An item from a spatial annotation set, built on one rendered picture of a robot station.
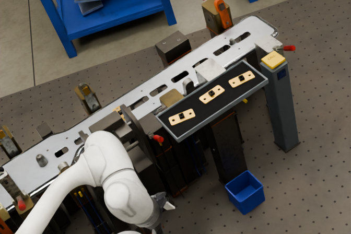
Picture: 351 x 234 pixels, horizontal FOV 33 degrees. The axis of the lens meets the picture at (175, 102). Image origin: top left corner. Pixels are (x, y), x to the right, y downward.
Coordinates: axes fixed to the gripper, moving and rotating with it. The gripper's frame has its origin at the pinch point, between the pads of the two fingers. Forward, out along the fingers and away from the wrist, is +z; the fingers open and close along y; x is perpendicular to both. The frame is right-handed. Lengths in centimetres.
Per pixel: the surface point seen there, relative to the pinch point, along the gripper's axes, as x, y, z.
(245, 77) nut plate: 30, -46, -4
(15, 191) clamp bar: -47, -14, -17
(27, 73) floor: -151, -159, 136
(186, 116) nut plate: 10.7, -33.3, -10.2
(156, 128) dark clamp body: -2.7, -34.4, -2.5
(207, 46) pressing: 11, -77, 21
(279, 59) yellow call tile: 42, -53, 0
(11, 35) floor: -177, -205, 148
